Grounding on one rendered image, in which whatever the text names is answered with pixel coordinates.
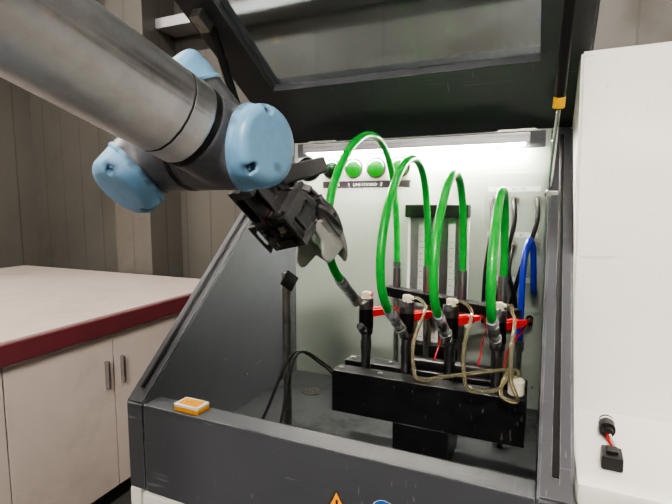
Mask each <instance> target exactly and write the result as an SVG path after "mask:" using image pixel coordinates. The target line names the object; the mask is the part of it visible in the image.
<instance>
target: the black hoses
mask: <svg viewBox="0 0 672 504"><path fill-rule="evenodd" d="M494 200H495V199H494V198H493V197H491V198H490V211H491V218H492V212H493V206H494ZM535 209H536V213H535V221H534V226H533V229H532V232H531V235H530V237H532V238H533V239H535V236H536V233H537V229H538V226H539V221H540V198H539V197H537V198H536V199H535ZM512 210H513V217H512V225H511V230H510V234H509V247H508V276H509V280H508V283H509V287H510V291H511V296H510V300H509V303H508V304H512V305H513V306H514V308H517V309H518V306H517V298H516V292H517V289H518V285H519V278H520V267H519V270H518V273H517V276H516V279H515V283H514V285H513V281H512V276H511V266H512V259H513V254H514V249H515V245H514V244H512V241H513V238H514V233H515V229H516V224H517V198H516V197H513V198H512ZM488 244H489V238H488ZM488 244H487V249H486V255H485V261H484V269H483V281H482V298H481V302H485V303H486V269H487V255H488ZM526 319H529V320H530V321H529V324H528V326H531V325H532V324H533V322H532V321H533V316H531V315H528V316H527V317H526Z"/></svg>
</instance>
